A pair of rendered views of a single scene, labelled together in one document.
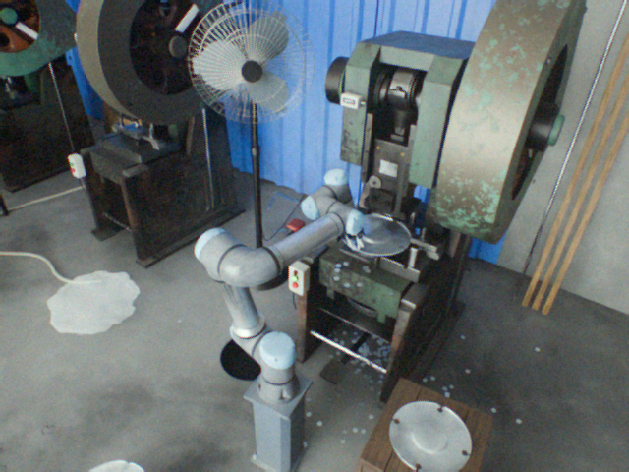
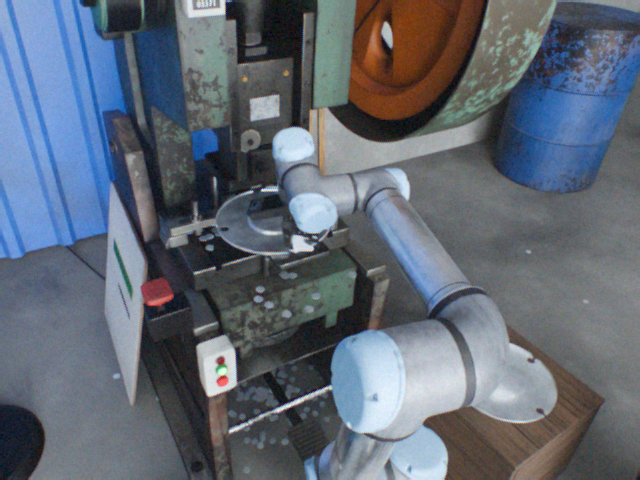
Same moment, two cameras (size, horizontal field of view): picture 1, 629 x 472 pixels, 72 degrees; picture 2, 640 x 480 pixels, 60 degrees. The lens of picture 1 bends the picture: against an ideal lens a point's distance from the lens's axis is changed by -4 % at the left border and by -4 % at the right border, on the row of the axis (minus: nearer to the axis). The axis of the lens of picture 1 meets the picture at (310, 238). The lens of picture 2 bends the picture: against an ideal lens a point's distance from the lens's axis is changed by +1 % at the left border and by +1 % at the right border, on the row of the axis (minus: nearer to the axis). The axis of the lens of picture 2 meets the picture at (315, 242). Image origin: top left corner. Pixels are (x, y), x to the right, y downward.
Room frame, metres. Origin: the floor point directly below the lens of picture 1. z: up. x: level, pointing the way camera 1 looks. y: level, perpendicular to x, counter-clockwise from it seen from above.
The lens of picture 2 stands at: (0.95, 0.72, 1.57)
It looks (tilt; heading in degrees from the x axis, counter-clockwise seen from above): 37 degrees down; 295
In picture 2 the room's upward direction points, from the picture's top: 3 degrees clockwise
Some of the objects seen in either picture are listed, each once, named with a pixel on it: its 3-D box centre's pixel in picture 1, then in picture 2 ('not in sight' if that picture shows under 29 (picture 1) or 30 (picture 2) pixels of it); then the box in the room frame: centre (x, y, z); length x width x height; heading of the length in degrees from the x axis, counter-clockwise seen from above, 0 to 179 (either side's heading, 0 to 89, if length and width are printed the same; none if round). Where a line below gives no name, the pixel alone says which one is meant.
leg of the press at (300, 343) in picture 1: (347, 247); (154, 287); (1.91, -0.19, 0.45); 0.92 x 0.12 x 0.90; 146
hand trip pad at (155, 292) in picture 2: (296, 230); (158, 301); (1.63, 0.07, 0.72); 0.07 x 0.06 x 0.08; 146
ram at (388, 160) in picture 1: (392, 171); (257, 111); (1.61, -0.31, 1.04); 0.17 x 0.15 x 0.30; 146
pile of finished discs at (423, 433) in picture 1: (429, 436); (502, 378); (0.90, -0.45, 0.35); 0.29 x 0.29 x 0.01
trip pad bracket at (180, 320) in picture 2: not in sight; (172, 332); (1.62, 0.05, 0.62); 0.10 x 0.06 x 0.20; 56
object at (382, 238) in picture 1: (375, 234); (273, 219); (1.54, -0.27, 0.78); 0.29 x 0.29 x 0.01
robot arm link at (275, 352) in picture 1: (276, 355); (410, 464); (1.02, 0.10, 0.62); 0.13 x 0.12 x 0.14; 45
